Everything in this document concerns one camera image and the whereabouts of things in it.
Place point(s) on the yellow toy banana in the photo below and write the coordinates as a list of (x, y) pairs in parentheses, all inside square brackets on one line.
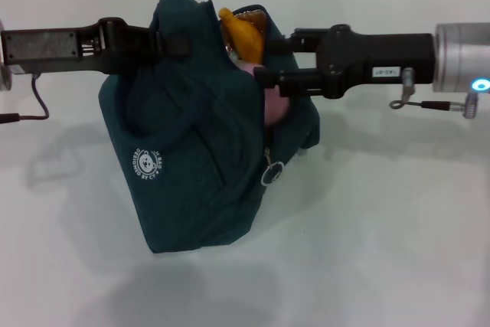
[(245, 36)]

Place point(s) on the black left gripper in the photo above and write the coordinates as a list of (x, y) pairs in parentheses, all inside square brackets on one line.
[(42, 47)]

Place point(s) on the dark teal insulated lunch bag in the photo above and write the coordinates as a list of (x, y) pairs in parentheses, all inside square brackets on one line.
[(183, 174)]

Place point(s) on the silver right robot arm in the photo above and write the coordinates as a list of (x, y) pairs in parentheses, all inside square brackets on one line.
[(459, 55)]

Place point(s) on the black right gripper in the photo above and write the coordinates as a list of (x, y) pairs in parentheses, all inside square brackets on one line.
[(363, 59)]

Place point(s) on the pink toy peach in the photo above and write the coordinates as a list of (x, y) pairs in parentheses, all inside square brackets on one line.
[(273, 106)]

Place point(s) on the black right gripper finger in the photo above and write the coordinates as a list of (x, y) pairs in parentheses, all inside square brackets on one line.
[(178, 45)]

